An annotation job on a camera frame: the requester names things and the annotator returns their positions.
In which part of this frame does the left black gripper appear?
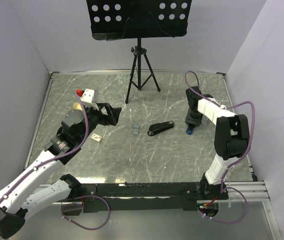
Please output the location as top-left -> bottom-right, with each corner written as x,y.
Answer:
77,102 -> 121,144

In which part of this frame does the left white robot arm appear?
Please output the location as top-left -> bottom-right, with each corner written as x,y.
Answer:
0,103 -> 122,239

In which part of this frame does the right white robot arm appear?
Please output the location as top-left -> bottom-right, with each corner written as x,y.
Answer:
185,86 -> 250,199

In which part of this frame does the black stapler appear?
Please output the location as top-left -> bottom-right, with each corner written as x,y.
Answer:
147,121 -> 175,137

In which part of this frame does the small playing card box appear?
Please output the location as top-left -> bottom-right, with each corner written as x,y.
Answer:
90,133 -> 102,143

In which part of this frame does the beige toy microphone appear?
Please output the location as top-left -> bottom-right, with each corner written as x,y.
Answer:
73,102 -> 82,111

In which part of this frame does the black music stand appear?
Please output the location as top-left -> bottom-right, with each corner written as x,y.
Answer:
86,0 -> 192,91

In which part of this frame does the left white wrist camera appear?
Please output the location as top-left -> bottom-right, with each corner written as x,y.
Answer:
76,88 -> 99,110

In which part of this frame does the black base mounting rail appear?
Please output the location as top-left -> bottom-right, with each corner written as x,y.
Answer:
50,181 -> 235,214

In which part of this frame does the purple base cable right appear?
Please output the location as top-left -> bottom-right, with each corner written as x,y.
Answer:
198,186 -> 248,223

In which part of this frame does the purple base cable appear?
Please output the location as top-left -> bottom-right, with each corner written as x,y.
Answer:
198,186 -> 248,223
61,195 -> 110,230

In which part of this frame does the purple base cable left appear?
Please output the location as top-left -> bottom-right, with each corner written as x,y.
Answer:
61,195 -> 110,230

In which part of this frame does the aluminium extrusion rail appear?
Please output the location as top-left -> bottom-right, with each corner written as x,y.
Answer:
226,181 -> 270,202

